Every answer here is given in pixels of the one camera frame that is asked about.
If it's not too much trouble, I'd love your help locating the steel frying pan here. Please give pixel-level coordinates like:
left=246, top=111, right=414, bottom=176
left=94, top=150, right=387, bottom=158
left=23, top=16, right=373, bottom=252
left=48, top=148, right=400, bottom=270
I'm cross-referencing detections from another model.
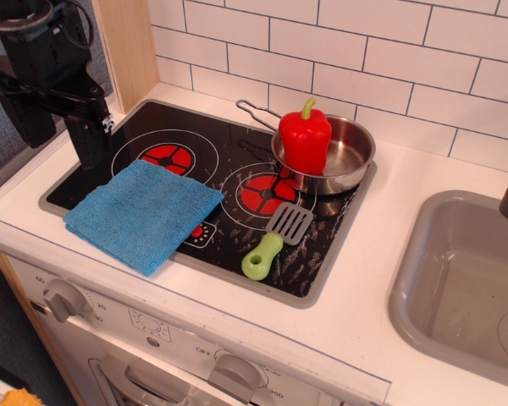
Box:
left=236, top=97, right=376, bottom=195

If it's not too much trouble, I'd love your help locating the blue towel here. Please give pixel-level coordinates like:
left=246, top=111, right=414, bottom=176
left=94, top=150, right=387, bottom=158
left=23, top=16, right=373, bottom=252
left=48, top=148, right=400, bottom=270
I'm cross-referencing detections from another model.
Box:
left=63, top=160, right=224, bottom=276

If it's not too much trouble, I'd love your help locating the grey spatula green handle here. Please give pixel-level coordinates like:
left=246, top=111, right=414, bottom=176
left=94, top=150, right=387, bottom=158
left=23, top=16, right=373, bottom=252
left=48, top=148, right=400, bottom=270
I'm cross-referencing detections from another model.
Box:
left=241, top=203, right=313, bottom=281

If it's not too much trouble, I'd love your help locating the grey left oven knob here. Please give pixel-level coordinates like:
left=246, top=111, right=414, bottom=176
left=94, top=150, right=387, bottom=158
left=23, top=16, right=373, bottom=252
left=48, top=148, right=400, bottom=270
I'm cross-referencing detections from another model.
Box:
left=43, top=279, right=86, bottom=323

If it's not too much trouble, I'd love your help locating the black toy stove top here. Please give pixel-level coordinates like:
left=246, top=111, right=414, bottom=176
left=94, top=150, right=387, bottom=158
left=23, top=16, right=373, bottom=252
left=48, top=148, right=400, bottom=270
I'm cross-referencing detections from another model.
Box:
left=39, top=101, right=376, bottom=308

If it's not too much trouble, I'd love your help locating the grey right oven knob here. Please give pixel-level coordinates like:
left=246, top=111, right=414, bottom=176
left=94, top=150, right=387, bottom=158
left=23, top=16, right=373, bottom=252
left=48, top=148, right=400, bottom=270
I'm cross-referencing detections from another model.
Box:
left=207, top=354, right=262, bottom=404

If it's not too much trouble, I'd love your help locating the grey oven knob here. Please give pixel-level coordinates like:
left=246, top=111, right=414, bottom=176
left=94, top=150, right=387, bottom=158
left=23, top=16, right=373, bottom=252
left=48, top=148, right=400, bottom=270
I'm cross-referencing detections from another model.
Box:
left=43, top=279, right=86, bottom=323
left=207, top=354, right=262, bottom=404

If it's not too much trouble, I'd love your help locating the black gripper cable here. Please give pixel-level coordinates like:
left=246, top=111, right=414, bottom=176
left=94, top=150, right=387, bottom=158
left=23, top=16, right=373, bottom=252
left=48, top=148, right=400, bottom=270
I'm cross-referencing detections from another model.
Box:
left=52, top=0, right=95, bottom=48

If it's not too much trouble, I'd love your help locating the grey sink basin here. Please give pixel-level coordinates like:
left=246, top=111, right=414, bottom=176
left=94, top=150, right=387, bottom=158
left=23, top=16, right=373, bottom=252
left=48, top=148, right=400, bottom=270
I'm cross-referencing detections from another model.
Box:
left=389, top=190, right=508, bottom=386

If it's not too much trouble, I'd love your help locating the wooden side post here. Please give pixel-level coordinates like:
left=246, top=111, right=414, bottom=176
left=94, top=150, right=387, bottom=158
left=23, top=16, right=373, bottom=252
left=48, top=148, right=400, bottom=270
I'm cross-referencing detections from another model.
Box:
left=92, top=0, right=159, bottom=113

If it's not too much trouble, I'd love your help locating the grey oven door handle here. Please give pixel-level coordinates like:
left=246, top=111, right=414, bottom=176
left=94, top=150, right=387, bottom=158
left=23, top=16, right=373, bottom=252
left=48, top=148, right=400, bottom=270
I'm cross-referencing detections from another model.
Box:
left=100, top=355, right=202, bottom=405

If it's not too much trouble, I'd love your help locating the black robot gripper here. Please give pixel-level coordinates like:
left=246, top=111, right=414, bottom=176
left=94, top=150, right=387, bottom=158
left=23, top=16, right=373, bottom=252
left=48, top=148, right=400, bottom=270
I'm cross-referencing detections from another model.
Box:
left=0, top=8, right=113, bottom=170

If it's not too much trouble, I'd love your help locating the red toy bell pepper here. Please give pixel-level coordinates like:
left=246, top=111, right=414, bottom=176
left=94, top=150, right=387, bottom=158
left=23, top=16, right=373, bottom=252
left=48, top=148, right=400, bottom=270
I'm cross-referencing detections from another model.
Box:
left=279, top=97, right=332, bottom=175

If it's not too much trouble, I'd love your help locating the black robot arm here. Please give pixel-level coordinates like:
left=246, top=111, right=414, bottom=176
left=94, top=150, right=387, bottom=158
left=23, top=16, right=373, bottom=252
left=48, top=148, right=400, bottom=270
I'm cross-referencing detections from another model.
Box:
left=0, top=0, right=113, bottom=169

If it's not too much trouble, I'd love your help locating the yellow object bottom corner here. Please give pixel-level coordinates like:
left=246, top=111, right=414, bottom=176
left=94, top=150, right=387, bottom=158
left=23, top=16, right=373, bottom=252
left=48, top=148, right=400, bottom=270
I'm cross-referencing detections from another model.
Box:
left=0, top=388, right=43, bottom=406

